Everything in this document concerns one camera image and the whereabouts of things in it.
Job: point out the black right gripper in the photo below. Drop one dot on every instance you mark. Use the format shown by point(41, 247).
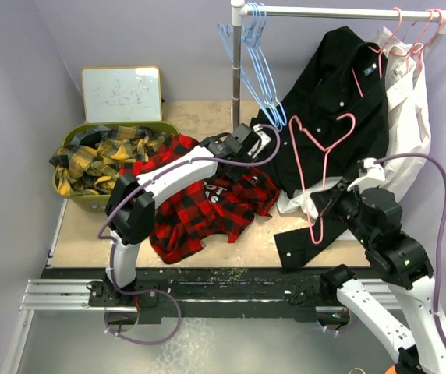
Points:
point(332, 197)

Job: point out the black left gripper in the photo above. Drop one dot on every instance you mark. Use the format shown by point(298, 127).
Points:
point(247, 156)

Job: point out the red black plaid shirt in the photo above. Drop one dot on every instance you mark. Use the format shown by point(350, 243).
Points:
point(217, 205)

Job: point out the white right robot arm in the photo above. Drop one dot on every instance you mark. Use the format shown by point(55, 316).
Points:
point(419, 344)

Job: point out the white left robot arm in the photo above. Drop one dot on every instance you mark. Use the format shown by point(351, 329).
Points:
point(160, 187)

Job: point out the black button shirt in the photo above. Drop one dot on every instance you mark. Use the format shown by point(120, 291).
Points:
point(331, 127)

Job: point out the white shirt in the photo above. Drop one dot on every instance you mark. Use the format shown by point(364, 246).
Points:
point(408, 119)

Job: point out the yellow plaid shirt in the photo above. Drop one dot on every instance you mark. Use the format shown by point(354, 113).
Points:
point(90, 163)

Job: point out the pink hanger holding black shirt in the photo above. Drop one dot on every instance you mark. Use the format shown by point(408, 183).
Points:
point(380, 52)

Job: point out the pink hanger holding white shirt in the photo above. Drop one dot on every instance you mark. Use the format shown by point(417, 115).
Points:
point(417, 49)

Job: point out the metal clothes rack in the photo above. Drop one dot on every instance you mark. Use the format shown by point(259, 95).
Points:
point(246, 20)

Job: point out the green plastic laundry basket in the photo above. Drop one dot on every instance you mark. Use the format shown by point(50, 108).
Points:
point(86, 195)

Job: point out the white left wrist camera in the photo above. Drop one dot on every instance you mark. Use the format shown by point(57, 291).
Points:
point(262, 141)

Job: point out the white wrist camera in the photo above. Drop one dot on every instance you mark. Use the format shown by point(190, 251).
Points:
point(371, 175)
point(262, 141)

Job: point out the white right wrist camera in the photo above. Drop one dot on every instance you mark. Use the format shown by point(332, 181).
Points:
point(371, 175)

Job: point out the blue wire hanger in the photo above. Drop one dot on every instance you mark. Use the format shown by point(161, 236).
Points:
point(266, 96)
point(226, 32)

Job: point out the small whiteboard yellow frame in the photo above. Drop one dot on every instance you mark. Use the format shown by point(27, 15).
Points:
point(121, 94)

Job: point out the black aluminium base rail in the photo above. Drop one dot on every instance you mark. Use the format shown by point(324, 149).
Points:
point(231, 293)

